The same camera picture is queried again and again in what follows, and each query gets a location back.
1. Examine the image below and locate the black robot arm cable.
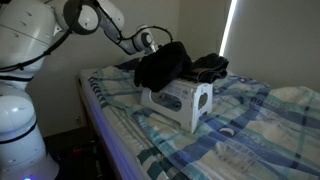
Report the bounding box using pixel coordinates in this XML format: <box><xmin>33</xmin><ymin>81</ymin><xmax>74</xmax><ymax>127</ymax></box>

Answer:
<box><xmin>0</xmin><ymin>0</ymin><xmax>175</xmax><ymax>83</ymax></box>

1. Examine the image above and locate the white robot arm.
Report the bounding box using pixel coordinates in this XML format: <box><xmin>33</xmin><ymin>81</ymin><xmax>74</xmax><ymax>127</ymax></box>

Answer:
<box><xmin>0</xmin><ymin>0</ymin><xmax>155</xmax><ymax>180</ymax></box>

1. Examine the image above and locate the dark folded towel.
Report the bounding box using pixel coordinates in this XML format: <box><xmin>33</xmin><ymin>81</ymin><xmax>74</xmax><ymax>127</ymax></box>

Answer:
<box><xmin>181</xmin><ymin>53</ymin><xmax>229</xmax><ymax>84</ymax></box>

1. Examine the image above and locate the white folding step stool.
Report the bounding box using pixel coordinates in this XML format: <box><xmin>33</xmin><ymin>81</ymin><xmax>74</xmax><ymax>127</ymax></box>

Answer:
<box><xmin>141</xmin><ymin>79</ymin><xmax>213</xmax><ymax>133</ymax></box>

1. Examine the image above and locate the white mattress edge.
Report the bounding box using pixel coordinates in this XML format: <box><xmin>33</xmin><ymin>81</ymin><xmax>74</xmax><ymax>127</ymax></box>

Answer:
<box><xmin>77</xmin><ymin>69</ymin><xmax>147</xmax><ymax>180</ymax></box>

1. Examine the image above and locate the green striped bed sheet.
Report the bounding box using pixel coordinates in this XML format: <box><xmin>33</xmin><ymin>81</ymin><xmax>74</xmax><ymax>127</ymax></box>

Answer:
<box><xmin>88</xmin><ymin>76</ymin><xmax>189</xmax><ymax>180</ymax></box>

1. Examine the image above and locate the blue plaid duvet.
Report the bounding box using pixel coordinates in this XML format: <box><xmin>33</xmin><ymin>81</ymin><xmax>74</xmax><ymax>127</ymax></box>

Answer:
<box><xmin>89</xmin><ymin>58</ymin><xmax>320</xmax><ymax>180</ymax></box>

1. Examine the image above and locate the black cloth on stool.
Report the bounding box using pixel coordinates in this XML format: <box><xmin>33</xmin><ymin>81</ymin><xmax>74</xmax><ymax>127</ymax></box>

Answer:
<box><xmin>134</xmin><ymin>41</ymin><xmax>192</xmax><ymax>92</ymax></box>

